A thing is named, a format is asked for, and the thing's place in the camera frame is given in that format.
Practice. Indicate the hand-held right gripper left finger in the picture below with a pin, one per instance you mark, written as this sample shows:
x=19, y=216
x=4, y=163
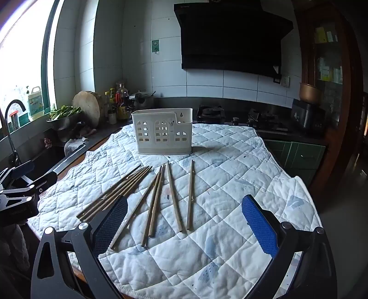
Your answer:
x=110, y=227

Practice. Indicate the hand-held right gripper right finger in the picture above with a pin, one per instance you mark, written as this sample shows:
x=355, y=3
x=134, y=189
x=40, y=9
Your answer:
x=260, y=227

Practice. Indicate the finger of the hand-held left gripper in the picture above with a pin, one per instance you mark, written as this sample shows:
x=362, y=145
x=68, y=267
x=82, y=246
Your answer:
x=24, y=169
x=43, y=181

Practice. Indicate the wooden chopstick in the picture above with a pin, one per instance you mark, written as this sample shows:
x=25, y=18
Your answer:
x=123, y=189
x=115, y=192
x=152, y=206
x=174, y=197
x=115, y=186
x=157, y=200
x=190, y=195
x=132, y=184
x=141, y=201

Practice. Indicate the white plastic utensil holder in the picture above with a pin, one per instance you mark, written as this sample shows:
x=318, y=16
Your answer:
x=161, y=148

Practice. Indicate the person's left forearm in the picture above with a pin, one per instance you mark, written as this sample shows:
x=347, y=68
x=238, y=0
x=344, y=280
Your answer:
x=13, y=247

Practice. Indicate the dark kitchen sink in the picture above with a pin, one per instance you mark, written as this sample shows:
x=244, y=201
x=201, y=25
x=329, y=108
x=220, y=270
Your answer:
x=37, y=159

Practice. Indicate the small pink scrubber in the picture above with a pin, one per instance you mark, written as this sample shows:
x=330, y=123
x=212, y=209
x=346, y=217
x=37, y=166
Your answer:
x=47, y=143

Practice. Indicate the white dish rag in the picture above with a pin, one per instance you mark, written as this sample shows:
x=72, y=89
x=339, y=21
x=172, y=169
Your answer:
x=73, y=146

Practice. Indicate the metal can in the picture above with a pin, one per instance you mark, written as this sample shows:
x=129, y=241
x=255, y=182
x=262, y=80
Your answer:
x=14, y=120

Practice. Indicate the metal bowl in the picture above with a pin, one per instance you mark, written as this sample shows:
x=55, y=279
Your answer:
x=64, y=124

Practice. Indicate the white quilted cloth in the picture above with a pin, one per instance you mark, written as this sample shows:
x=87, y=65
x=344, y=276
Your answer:
x=224, y=178

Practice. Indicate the white detergent bottle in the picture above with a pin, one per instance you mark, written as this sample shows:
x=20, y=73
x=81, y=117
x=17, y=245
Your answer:
x=35, y=105

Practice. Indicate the pink cloth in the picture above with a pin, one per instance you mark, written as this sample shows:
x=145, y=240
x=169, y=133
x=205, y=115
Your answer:
x=86, y=132

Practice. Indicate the black curved faucet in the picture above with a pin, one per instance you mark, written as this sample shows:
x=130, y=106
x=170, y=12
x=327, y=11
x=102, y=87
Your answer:
x=17, y=102

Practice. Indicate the green leafy vegetables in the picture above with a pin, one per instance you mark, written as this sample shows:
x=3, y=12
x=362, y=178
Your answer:
x=64, y=111

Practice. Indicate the green base cabinet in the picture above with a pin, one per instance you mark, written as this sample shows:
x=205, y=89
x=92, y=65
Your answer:
x=299, y=156

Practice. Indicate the round wooden cutting board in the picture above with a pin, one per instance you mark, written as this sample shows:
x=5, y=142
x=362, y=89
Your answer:
x=86, y=107

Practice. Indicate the small white jar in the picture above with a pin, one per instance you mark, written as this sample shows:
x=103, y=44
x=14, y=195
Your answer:
x=112, y=117

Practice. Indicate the black gas stove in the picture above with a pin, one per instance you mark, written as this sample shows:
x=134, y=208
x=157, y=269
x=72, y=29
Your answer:
x=258, y=126

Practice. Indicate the yellow-capped sauce bottle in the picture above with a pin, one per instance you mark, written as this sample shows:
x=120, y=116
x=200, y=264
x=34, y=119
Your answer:
x=107, y=100

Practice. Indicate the black rice cooker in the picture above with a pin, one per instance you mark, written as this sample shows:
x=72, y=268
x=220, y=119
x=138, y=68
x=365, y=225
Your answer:
x=306, y=116

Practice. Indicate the green-framed window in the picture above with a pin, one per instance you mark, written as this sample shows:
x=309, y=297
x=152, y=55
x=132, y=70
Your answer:
x=23, y=43

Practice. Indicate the metal cooking pot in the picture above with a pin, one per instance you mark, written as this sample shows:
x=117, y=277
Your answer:
x=143, y=102

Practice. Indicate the golden inner pot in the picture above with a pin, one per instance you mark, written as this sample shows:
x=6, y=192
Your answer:
x=310, y=92

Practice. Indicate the wooden glass-door cabinet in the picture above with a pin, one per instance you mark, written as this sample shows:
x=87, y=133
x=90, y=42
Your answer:
x=346, y=86

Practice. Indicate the black range hood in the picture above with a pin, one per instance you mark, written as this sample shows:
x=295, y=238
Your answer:
x=230, y=37

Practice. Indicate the cream wall socket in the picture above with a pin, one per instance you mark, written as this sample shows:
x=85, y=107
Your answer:
x=285, y=81

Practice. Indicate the green wall hook sticker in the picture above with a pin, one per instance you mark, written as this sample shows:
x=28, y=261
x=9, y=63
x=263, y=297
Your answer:
x=155, y=44

